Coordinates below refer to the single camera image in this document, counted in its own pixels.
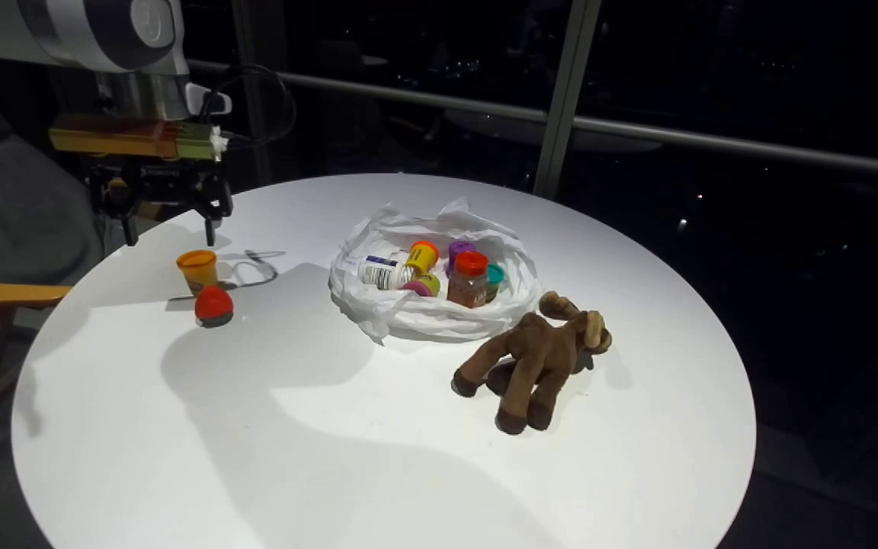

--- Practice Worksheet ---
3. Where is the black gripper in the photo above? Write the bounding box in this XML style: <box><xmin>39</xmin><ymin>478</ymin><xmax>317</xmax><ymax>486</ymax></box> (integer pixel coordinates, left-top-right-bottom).
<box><xmin>95</xmin><ymin>162</ymin><xmax>231</xmax><ymax>247</ymax></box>

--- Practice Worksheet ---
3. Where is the red ball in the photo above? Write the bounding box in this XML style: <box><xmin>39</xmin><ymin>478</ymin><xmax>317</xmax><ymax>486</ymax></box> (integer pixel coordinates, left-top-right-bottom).
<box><xmin>197</xmin><ymin>287</ymin><xmax>234</xmax><ymax>326</ymax></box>

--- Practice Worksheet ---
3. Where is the white pill bottle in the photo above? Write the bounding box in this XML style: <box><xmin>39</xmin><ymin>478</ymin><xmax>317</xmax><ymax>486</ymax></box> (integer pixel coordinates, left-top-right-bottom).
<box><xmin>360</xmin><ymin>257</ymin><xmax>400</xmax><ymax>288</ymax></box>

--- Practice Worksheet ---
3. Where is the orange lid yellow tub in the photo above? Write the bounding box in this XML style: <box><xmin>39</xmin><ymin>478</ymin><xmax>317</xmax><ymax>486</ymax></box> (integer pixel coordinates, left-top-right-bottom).
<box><xmin>407</xmin><ymin>238</ymin><xmax>438</xmax><ymax>275</ymax></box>

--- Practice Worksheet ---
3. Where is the purple play-doh tub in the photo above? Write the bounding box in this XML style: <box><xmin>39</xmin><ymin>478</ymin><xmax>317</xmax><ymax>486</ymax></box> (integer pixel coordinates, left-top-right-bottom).
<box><xmin>449</xmin><ymin>242</ymin><xmax>476</xmax><ymax>265</ymax></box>

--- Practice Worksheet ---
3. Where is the teal lid green tub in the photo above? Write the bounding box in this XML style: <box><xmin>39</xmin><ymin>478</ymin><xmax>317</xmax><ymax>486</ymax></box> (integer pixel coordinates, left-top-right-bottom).
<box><xmin>487</xmin><ymin>265</ymin><xmax>507</xmax><ymax>303</ymax></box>

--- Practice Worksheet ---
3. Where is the brown plush toy animal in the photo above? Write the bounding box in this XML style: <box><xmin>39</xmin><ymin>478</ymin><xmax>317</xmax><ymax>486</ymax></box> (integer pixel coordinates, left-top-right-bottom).
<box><xmin>451</xmin><ymin>288</ymin><xmax>614</xmax><ymax>437</ymax></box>

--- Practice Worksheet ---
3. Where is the pink lid yellow tub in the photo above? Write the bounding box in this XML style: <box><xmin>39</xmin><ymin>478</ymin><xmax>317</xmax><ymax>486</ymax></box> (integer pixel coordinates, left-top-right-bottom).
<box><xmin>402</xmin><ymin>275</ymin><xmax>438</xmax><ymax>294</ymax></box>

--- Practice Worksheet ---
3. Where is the brown jar orange lid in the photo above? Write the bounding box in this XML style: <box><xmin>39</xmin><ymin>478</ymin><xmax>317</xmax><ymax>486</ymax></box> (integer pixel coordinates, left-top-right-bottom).
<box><xmin>449</xmin><ymin>250</ymin><xmax>487</xmax><ymax>307</ymax></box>

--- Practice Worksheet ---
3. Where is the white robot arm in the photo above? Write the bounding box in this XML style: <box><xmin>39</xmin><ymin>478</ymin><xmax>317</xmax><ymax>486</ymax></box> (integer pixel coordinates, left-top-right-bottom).
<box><xmin>0</xmin><ymin>0</ymin><xmax>231</xmax><ymax>245</ymax></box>

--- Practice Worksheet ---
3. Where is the white plastic bag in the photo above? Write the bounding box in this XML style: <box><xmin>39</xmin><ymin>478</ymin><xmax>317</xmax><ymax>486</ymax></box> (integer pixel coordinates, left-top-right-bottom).
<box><xmin>330</xmin><ymin>197</ymin><xmax>539</xmax><ymax>342</ymax></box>

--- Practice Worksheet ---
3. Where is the wooden chair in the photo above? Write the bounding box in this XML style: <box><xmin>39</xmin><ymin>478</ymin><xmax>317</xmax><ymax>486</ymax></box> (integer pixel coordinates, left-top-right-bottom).
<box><xmin>0</xmin><ymin>133</ymin><xmax>98</xmax><ymax>349</ymax></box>

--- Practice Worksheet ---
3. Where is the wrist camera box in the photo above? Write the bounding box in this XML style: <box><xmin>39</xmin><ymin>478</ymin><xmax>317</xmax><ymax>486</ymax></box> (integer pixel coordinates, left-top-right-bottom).
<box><xmin>49</xmin><ymin>121</ymin><xmax>230</xmax><ymax>162</ymax></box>

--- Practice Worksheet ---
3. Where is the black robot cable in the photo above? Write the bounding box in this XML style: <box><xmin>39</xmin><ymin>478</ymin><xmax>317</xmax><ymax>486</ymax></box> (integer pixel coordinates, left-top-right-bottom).
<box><xmin>217</xmin><ymin>60</ymin><xmax>300</xmax><ymax>170</ymax></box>

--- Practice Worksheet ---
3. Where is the horizontal window rail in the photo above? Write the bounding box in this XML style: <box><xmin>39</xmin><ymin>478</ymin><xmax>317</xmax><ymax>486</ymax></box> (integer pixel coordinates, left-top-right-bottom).
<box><xmin>191</xmin><ymin>57</ymin><xmax>878</xmax><ymax>186</ymax></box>

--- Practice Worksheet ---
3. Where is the window frame post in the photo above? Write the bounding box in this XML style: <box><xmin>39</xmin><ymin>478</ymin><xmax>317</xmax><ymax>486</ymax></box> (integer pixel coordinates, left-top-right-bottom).
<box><xmin>534</xmin><ymin>0</ymin><xmax>603</xmax><ymax>197</ymax></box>

